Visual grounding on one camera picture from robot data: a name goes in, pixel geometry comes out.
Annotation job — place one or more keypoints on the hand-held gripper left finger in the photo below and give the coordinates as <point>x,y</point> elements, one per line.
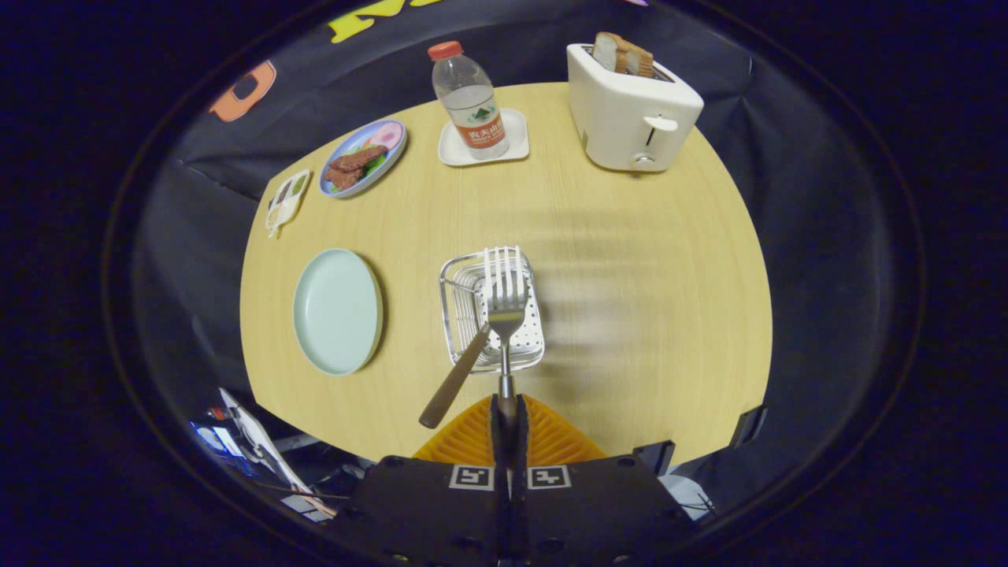
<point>498,457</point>

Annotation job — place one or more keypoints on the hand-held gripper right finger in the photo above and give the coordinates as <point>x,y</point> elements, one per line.
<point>520,457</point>

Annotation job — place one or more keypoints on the black table clamp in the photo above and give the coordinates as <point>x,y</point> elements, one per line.
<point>655,458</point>
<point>748,425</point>

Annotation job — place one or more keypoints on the light green plate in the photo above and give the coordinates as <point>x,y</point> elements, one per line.
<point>339,311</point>

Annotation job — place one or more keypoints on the white paper clutter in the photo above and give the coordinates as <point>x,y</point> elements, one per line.
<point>252,441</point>

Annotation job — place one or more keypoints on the blue food plate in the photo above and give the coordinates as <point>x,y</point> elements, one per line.
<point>391,161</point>

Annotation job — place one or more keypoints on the green lettuce leaf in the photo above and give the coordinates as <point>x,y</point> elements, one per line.
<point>374,167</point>

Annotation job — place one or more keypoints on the brown meat slice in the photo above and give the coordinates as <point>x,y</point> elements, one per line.
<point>342,178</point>
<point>358,157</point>

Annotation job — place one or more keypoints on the white square coaster tray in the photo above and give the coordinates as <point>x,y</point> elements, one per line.
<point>516,134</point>

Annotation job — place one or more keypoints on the white condiment tray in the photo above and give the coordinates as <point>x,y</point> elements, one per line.
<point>287,201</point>

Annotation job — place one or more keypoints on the pink ham slice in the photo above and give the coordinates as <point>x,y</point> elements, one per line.
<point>386,135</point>

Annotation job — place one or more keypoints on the white toaster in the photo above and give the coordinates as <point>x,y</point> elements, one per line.
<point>622,118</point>

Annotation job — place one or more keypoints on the clear water bottle red cap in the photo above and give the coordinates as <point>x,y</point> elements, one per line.
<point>472,102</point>

